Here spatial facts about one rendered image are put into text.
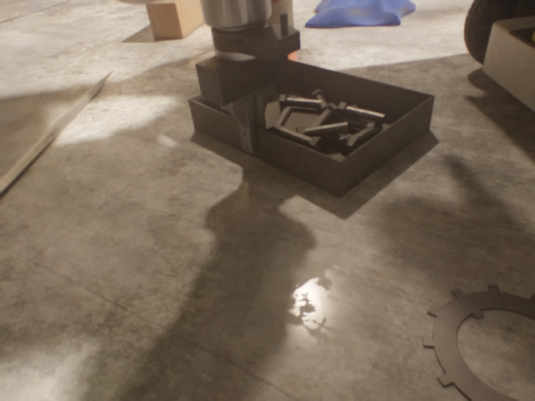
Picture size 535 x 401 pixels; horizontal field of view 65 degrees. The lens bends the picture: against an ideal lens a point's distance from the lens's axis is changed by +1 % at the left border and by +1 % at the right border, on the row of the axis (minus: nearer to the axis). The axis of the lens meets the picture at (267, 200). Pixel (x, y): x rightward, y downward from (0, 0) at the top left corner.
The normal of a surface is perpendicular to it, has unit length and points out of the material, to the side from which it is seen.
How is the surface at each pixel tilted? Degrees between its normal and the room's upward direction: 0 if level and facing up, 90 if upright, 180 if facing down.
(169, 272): 0
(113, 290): 0
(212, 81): 90
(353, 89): 90
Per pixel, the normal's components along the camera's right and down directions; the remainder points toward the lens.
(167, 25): -0.28, 0.61
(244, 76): 0.69, 0.39
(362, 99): -0.71, 0.49
